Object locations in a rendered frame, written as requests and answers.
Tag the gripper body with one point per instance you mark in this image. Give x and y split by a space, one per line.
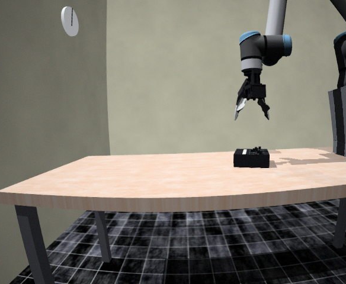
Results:
257 90

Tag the black lighting desk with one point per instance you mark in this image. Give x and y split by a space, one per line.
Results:
251 158

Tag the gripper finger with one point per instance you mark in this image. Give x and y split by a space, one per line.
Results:
264 107
240 103

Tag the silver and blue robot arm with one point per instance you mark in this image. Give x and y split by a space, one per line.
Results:
271 47

